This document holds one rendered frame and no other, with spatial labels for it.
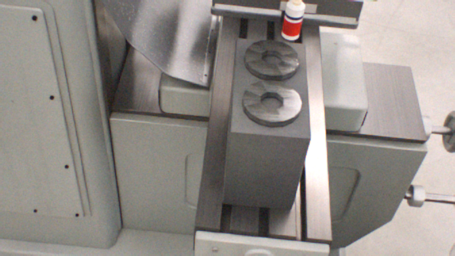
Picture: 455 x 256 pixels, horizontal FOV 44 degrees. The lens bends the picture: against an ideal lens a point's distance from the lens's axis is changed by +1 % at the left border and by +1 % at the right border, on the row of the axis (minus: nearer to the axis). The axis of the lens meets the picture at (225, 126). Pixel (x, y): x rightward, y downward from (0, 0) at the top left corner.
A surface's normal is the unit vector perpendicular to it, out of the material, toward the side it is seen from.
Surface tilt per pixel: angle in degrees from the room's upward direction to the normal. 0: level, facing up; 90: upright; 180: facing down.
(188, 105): 90
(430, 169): 0
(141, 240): 0
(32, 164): 89
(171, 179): 90
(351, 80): 0
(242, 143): 90
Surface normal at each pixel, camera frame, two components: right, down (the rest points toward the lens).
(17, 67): -0.07, 0.72
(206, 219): 0.07, -0.67
